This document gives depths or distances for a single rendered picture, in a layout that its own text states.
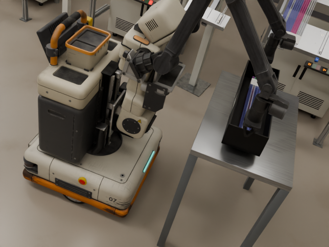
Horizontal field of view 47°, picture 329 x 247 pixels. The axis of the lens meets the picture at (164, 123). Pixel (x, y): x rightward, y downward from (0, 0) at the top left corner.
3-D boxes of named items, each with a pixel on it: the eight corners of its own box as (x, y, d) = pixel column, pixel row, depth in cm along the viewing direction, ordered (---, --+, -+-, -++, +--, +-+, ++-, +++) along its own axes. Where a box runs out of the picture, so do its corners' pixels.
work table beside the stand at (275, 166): (156, 245, 214) (190, 149, 161) (188, 162, 266) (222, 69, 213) (231, 276, 209) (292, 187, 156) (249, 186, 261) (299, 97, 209)
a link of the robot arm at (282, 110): (268, 76, 144) (264, 82, 137) (297, 88, 142) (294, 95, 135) (256, 103, 150) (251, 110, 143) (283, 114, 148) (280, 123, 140)
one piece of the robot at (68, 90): (35, 165, 217) (30, 38, 162) (80, 111, 258) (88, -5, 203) (88, 186, 213) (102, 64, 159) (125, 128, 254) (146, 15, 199)
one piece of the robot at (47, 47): (48, 79, 187) (29, 36, 174) (81, 47, 213) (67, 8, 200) (66, 78, 182) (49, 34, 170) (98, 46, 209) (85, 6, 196)
